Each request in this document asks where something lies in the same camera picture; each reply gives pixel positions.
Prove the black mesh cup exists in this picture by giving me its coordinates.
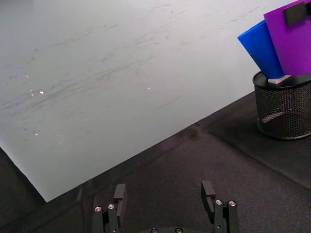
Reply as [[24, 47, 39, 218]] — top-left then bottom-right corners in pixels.
[[252, 70, 311, 140]]

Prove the small black rectangular tab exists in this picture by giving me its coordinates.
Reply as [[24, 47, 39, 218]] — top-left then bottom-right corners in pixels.
[[283, 0, 308, 26]]

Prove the black table cloth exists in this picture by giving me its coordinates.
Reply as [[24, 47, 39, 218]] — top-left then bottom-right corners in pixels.
[[0, 85, 311, 233]]

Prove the purple foam sheet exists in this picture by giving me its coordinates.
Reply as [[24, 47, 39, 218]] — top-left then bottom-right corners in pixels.
[[263, 0, 311, 76]]

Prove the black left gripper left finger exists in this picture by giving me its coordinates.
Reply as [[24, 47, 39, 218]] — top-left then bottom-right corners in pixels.
[[93, 183, 127, 233]]

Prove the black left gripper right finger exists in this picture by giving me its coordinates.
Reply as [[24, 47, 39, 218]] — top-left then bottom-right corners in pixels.
[[201, 181, 239, 233]]

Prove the small grey block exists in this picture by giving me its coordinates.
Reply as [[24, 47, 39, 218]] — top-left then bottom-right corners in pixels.
[[267, 75, 293, 86]]

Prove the blue foam sheet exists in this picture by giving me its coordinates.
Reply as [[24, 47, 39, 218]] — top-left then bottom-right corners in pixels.
[[237, 19, 284, 79]]

